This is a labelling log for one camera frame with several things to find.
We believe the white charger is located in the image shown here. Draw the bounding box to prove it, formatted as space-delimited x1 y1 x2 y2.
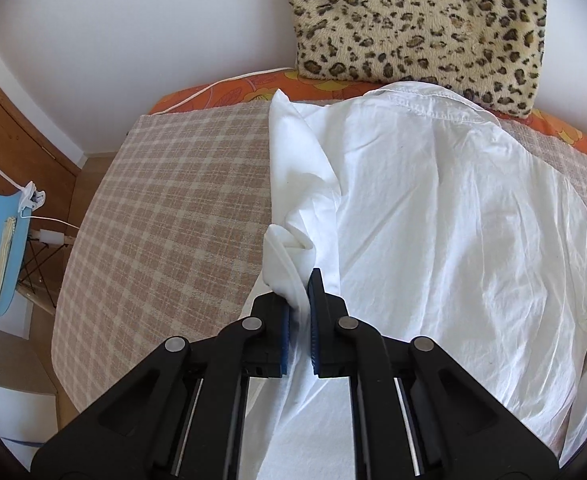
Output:
36 229 68 247

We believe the wooden door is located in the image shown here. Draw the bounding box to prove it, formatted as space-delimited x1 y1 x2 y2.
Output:
0 50 80 196

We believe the leopard print pillow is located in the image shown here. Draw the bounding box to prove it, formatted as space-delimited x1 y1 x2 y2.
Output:
284 0 547 120

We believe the yellowish paper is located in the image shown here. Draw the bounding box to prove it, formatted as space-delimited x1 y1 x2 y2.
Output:
0 216 18 303

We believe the white cable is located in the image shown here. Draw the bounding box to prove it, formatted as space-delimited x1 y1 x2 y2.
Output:
156 66 294 116

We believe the beige plaid blanket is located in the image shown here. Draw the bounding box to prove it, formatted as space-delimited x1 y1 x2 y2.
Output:
51 95 587 416

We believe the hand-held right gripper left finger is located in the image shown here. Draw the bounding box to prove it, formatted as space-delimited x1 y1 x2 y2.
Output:
31 292 294 480

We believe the white clip lamp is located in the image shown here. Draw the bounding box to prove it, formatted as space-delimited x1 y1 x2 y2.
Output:
0 120 47 213

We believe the orange floral bed sheet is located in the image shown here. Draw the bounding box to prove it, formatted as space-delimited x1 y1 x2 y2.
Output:
148 69 587 161

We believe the white shirt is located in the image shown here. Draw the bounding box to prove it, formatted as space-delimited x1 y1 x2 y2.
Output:
238 81 587 480

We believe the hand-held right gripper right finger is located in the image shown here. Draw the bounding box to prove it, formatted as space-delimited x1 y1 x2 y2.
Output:
306 267 560 480

